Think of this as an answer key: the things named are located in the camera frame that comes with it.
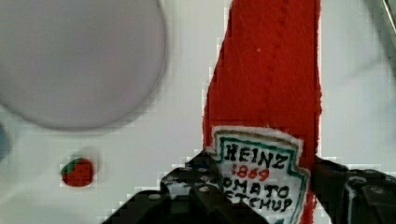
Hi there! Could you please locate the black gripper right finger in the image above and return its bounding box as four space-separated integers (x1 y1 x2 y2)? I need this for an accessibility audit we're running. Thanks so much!
311 157 396 224

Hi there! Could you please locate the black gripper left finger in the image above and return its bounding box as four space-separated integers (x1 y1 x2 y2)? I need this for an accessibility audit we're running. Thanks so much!
103 152 268 224

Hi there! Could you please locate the red plush ketchup bottle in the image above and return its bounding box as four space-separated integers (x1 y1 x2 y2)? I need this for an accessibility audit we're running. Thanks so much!
203 0 321 224

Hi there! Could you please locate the small red strawberry toy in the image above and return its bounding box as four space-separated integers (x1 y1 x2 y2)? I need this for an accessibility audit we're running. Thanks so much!
61 158 93 188

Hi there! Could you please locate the lilac round plate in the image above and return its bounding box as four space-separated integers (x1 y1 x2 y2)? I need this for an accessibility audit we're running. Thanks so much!
0 0 167 130

